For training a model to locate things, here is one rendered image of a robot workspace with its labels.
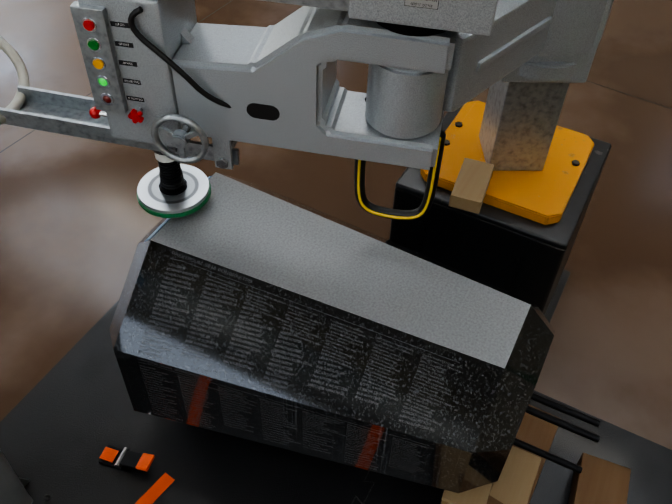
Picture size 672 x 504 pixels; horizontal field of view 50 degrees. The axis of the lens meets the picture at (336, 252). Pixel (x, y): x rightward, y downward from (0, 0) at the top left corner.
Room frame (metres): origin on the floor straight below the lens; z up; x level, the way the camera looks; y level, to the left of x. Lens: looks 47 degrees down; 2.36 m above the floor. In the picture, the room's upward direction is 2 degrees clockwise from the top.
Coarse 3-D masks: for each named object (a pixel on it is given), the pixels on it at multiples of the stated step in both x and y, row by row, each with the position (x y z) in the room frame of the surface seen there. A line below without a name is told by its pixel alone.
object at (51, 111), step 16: (32, 96) 1.73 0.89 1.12; (48, 96) 1.72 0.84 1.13; (64, 96) 1.71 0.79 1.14; (80, 96) 1.71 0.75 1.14; (0, 112) 1.63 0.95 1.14; (16, 112) 1.62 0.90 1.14; (32, 112) 1.68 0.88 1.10; (48, 112) 1.69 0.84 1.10; (64, 112) 1.69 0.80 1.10; (80, 112) 1.70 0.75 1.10; (32, 128) 1.62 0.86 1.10; (48, 128) 1.61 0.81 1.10; (64, 128) 1.60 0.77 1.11; (80, 128) 1.59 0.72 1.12; (96, 128) 1.58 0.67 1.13; (128, 144) 1.57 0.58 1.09; (144, 144) 1.56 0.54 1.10; (192, 144) 1.54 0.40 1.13; (224, 160) 1.49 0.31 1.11
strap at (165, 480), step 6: (162, 480) 1.10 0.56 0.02; (168, 480) 1.10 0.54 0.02; (174, 480) 1.10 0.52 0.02; (156, 486) 1.08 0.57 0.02; (162, 486) 1.08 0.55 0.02; (168, 486) 1.08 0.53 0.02; (150, 492) 1.06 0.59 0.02; (156, 492) 1.06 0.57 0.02; (162, 492) 1.06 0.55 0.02; (144, 498) 1.03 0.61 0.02; (150, 498) 1.03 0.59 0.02; (156, 498) 1.04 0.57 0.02
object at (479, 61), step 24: (504, 0) 1.69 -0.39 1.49; (528, 0) 1.71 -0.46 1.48; (552, 0) 1.80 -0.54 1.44; (576, 0) 1.81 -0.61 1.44; (600, 0) 1.84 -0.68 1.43; (504, 24) 1.63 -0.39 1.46; (528, 24) 1.72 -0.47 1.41; (552, 24) 1.81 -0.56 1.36; (576, 24) 1.82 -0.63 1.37; (456, 48) 1.51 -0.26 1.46; (480, 48) 1.56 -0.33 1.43; (504, 48) 1.63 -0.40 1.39; (528, 48) 1.75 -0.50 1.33; (552, 48) 1.81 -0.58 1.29; (576, 48) 1.82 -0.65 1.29; (456, 72) 1.51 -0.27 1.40; (480, 72) 1.58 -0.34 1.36; (504, 72) 1.67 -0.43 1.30; (456, 96) 1.51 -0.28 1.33
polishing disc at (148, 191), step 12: (156, 168) 1.69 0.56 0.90; (192, 168) 1.70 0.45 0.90; (144, 180) 1.64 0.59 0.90; (156, 180) 1.64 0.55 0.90; (192, 180) 1.64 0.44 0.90; (204, 180) 1.65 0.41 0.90; (144, 192) 1.58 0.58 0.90; (156, 192) 1.58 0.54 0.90; (192, 192) 1.59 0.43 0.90; (204, 192) 1.59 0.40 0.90; (144, 204) 1.53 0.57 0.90; (156, 204) 1.53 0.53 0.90; (168, 204) 1.54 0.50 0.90; (180, 204) 1.54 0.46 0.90; (192, 204) 1.54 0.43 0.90
